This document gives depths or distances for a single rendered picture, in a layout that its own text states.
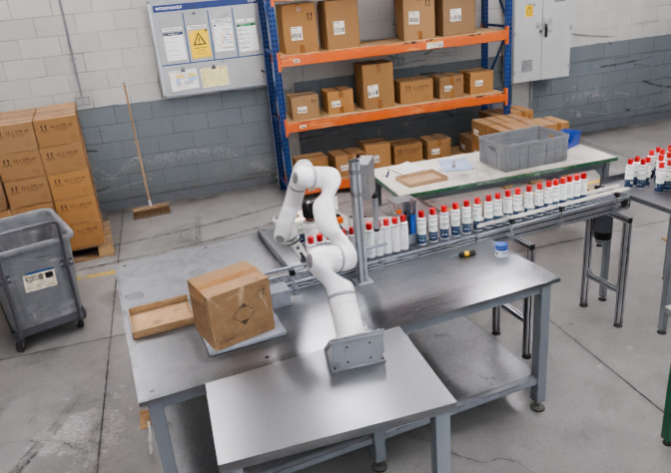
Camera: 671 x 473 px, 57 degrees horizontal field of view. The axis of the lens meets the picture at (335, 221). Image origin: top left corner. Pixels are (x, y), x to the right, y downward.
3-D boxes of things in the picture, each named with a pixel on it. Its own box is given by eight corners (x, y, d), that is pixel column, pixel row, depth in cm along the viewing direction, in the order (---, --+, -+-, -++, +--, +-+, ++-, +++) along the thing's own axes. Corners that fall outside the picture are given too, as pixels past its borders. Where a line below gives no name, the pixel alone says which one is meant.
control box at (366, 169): (375, 189, 331) (373, 155, 324) (369, 201, 315) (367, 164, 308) (356, 190, 333) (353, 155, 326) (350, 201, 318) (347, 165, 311)
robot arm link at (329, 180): (320, 275, 279) (351, 272, 286) (332, 268, 269) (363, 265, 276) (301, 172, 292) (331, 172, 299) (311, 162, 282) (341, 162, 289)
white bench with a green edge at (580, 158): (558, 218, 602) (562, 137, 573) (610, 246, 535) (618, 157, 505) (371, 254, 559) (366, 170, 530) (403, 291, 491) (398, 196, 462)
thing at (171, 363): (416, 199, 450) (416, 197, 449) (560, 281, 319) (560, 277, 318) (114, 267, 382) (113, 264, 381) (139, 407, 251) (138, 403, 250)
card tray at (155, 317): (188, 300, 329) (186, 293, 327) (197, 322, 306) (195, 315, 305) (129, 315, 319) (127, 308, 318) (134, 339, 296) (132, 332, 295)
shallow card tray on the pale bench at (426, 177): (432, 173, 507) (432, 169, 506) (447, 180, 486) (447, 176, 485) (394, 180, 497) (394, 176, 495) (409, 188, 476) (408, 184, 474)
